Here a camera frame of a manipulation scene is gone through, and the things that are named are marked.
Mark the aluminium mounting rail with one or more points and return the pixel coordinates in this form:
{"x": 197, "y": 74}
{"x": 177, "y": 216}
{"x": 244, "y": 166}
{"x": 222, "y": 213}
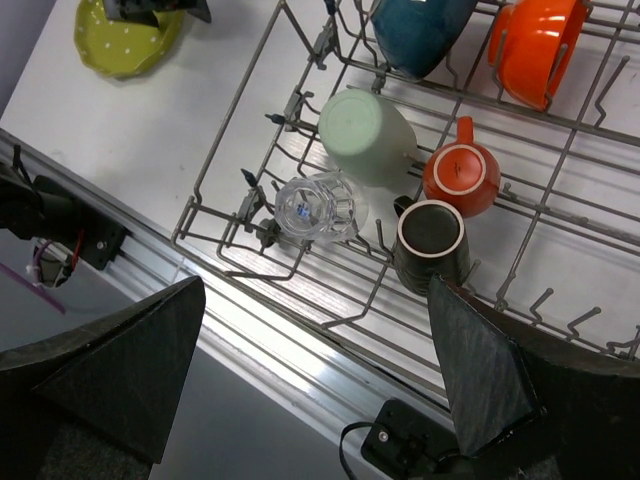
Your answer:
{"x": 259, "y": 356}

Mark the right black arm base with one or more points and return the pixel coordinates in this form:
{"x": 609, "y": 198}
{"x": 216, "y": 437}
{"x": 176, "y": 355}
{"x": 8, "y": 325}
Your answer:
{"x": 403, "y": 443}

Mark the clear drinking glass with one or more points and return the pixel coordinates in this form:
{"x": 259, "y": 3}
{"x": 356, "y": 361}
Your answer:
{"x": 325, "y": 207}

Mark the yellow-green dotted plate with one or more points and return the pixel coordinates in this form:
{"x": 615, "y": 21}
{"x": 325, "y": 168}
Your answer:
{"x": 122, "y": 50}

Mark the small orange mug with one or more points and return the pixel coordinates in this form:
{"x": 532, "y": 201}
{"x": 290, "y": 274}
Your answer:
{"x": 463, "y": 173}

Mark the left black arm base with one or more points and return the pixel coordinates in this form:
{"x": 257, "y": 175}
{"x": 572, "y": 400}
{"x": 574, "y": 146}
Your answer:
{"x": 41, "y": 208}

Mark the grey wire dish rack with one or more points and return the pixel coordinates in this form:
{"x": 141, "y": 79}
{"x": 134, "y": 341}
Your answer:
{"x": 559, "y": 249}

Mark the dark brown mug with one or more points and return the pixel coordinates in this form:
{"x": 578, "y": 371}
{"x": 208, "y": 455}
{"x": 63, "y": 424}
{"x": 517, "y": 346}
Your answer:
{"x": 431, "y": 240}

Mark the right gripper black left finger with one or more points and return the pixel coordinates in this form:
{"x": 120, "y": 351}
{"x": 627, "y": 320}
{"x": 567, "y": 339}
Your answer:
{"x": 99, "y": 401}

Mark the blue bowl beige inside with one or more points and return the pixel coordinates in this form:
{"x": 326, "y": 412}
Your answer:
{"x": 415, "y": 36}

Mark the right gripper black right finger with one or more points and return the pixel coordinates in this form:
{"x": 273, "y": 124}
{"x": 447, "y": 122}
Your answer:
{"x": 528, "y": 405}

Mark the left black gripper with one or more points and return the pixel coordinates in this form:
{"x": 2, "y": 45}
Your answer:
{"x": 145, "y": 12}

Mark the orange bowl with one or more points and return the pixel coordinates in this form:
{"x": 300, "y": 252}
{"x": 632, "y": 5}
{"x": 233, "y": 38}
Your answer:
{"x": 530, "y": 47}

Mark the mint green cup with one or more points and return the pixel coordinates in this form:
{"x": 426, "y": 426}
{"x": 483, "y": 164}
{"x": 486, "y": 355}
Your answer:
{"x": 367, "y": 137}

